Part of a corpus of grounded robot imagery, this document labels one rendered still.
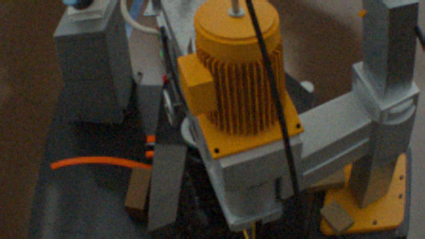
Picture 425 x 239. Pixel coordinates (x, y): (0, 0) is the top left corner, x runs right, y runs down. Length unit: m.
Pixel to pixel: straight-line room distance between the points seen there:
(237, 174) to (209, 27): 0.47
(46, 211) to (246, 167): 2.30
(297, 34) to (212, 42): 3.11
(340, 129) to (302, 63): 2.32
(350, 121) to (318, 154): 0.18
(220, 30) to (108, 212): 2.37
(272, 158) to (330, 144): 0.36
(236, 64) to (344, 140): 0.68
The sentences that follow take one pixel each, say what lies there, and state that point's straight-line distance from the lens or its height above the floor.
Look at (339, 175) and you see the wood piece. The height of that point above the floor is 0.83.
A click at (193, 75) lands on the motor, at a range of 1.87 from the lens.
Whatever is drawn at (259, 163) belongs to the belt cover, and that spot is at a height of 1.66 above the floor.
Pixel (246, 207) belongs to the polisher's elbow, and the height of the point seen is 1.32.
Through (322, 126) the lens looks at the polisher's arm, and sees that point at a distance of 2.37.
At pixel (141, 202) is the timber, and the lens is 3.86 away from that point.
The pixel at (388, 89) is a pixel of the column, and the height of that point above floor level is 1.62.
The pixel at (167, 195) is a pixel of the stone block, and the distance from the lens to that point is 3.11.
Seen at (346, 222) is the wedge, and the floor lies 0.83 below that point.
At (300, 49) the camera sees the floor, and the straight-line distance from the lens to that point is 4.75.
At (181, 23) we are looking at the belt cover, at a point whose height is 1.69.
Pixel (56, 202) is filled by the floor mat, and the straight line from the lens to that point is 4.13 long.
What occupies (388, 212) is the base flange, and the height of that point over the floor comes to 0.78.
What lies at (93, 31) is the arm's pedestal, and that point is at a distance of 3.84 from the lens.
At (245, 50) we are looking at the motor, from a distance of 1.78.
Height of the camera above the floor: 3.30
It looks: 49 degrees down
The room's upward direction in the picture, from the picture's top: 7 degrees counter-clockwise
